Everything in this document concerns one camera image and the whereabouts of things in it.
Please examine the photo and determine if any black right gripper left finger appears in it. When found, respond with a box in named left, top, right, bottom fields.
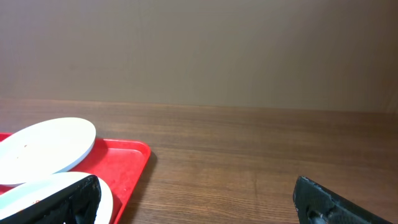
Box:
left=1, top=174, right=101, bottom=224

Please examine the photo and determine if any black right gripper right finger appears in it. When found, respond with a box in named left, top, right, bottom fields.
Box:
left=293, top=176, right=391, bottom=224

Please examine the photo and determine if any white plate top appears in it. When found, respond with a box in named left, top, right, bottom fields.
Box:
left=1, top=117, right=96, bottom=187

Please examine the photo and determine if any white plate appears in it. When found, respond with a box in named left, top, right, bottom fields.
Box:
left=1, top=172, right=113, bottom=224
left=1, top=117, right=96, bottom=187

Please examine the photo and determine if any red plastic tray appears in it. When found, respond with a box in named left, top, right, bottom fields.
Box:
left=1, top=138, right=151, bottom=223

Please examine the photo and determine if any white plate right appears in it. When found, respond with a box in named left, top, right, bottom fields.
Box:
left=1, top=172, right=113, bottom=224

